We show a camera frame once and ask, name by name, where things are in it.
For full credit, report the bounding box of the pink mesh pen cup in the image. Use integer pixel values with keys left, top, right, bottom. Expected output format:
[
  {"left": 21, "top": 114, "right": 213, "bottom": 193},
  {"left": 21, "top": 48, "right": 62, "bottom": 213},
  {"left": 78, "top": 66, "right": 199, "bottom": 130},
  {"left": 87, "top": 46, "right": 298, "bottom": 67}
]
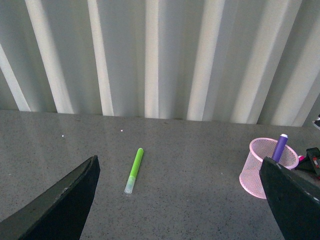
[{"left": 239, "top": 137, "right": 299, "bottom": 199}]

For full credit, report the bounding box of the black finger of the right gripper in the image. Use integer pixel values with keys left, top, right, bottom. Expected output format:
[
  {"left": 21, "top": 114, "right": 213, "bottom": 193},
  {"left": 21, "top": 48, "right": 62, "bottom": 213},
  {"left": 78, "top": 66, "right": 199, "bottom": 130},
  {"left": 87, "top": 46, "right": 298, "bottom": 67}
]
[{"left": 295, "top": 147, "right": 320, "bottom": 179}]

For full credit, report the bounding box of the pink marker pen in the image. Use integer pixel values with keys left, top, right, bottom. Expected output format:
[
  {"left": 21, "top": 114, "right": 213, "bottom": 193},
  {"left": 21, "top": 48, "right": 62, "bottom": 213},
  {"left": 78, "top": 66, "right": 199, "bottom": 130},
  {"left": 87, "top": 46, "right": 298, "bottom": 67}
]
[{"left": 298, "top": 155, "right": 305, "bottom": 162}]

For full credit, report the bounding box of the white pleated curtain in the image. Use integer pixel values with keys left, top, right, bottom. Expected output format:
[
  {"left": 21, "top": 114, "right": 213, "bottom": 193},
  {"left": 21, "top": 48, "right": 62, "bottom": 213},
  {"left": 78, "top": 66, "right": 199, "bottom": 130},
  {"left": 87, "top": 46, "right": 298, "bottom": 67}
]
[{"left": 0, "top": 0, "right": 320, "bottom": 127}]

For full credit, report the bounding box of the green marker pen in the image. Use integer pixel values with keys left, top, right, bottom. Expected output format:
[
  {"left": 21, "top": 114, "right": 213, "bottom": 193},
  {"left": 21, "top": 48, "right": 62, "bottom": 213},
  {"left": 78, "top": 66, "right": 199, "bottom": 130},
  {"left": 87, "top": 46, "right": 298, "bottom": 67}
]
[{"left": 124, "top": 148, "right": 144, "bottom": 195}]

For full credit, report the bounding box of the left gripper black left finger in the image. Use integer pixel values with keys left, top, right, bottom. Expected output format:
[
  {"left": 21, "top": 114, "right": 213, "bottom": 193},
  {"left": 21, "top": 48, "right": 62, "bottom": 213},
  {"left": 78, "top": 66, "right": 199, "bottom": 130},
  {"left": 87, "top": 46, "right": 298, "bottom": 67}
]
[{"left": 0, "top": 155, "right": 100, "bottom": 240}]

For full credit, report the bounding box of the purple marker pen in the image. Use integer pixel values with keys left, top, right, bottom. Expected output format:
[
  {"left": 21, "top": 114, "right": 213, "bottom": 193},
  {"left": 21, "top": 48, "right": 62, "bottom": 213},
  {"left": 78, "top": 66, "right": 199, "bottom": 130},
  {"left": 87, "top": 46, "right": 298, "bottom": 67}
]
[{"left": 271, "top": 133, "right": 288, "bottom": 163}]

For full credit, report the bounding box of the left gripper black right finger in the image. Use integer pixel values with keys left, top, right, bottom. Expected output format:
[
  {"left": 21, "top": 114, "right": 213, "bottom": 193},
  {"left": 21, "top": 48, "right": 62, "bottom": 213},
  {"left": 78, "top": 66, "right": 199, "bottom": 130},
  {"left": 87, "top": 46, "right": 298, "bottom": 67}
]
[{"left": 259, "top": 157, "right": 320, "bottom": 240}]

